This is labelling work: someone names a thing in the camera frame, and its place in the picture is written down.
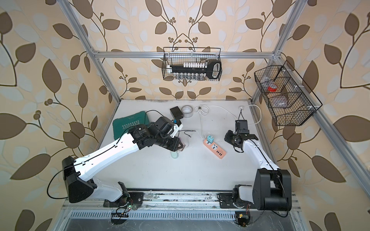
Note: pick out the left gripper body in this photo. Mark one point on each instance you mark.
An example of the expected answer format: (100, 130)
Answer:
(166, 141)

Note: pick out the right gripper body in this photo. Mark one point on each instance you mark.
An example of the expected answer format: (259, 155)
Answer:
(231, 137)

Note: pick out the mint earbud case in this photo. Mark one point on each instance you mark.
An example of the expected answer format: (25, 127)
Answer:
(174, 155)

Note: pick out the teal charger plug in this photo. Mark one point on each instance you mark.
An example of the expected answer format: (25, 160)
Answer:
(210, 139)

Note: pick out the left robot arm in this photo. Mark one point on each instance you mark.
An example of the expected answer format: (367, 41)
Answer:
(79, 174)

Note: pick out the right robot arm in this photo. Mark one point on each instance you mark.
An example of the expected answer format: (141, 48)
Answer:
(272, 186)

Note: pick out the black box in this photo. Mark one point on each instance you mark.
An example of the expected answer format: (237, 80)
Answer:
(176, 113)

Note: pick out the orange power strip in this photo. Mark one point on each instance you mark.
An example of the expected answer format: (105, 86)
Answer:
(215, 148)

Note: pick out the clear tape roll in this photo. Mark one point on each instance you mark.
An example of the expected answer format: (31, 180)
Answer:
(187, 111)

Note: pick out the green tool case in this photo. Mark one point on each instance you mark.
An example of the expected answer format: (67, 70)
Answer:
(121, 125)

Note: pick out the red white item in basket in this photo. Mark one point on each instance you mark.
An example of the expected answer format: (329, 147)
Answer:
(271, 86)

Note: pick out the black white tool set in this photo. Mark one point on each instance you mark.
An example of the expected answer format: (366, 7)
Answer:
(208, 69)

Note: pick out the right wire basket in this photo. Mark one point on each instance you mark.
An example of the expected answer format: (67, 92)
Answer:
(294, 102)

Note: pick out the wire basket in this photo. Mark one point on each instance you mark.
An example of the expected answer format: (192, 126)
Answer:
(179, 55)
(294, 102)

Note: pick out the back wire basket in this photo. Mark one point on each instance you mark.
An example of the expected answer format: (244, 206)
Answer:
(179, 55)

